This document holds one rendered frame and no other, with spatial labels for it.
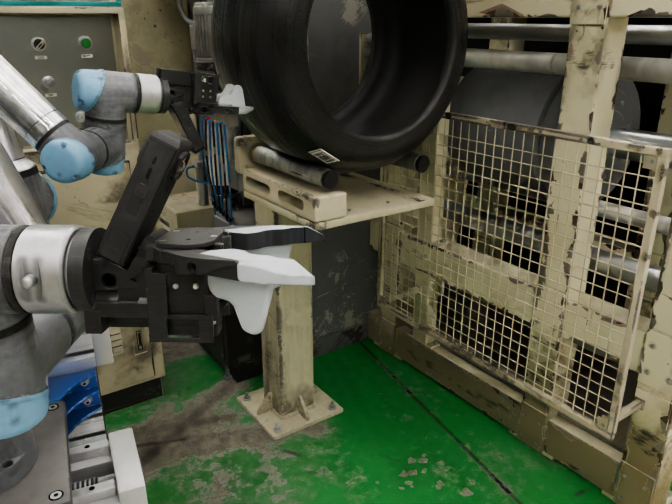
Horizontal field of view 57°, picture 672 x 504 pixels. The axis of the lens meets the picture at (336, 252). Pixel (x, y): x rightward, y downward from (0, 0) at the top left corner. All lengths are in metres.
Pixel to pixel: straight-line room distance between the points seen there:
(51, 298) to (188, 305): 0.11
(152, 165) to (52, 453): 0.50
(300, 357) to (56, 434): 1.19
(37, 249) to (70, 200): 1.39
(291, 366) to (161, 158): 1.56
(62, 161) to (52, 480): 0.52
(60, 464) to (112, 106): 0.65
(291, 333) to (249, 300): 1.49
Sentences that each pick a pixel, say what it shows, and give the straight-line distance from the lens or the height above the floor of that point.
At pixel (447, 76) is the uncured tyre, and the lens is 1.55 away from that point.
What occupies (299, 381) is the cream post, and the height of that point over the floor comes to 0.13.
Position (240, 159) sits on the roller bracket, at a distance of 1.66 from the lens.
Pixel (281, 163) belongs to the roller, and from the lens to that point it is 1.53.
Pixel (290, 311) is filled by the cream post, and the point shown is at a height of 0.39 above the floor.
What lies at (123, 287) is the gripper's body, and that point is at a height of 1.03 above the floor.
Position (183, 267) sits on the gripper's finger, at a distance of 0.47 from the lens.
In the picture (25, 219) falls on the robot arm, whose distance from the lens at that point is 0.70.
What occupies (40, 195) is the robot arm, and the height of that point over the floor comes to 0.91.
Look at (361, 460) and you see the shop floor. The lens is 1.95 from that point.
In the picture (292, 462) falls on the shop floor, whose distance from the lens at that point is 1.94.
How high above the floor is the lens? 1.24
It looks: 21 degrees down
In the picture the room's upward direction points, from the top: straight up
